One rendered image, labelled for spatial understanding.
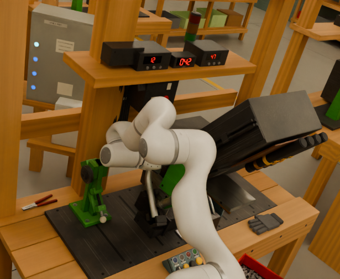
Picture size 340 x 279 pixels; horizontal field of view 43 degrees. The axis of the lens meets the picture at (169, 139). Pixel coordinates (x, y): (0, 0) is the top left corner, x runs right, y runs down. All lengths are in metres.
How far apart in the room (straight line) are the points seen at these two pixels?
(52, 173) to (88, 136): 1.82
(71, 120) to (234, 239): 0.89
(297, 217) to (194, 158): 1.20
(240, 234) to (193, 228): 0.92
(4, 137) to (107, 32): 0.54
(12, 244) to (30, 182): 1.76
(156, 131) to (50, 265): 0.77
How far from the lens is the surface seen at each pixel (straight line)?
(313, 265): 3.56
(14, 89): 1.58
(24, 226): 1.87
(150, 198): 1.85
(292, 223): 2.25
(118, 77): 1.60
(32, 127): 1.80
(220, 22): 8.11
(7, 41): 1.50
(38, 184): 3.50
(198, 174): 1.17
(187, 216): 1.14
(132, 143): 1.44
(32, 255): 1.76
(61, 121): 1.84
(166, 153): 1.15
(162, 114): 1.23
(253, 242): 2.03
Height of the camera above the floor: 2.16
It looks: 29 degrees down
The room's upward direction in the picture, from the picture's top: 15 degrees clockwise
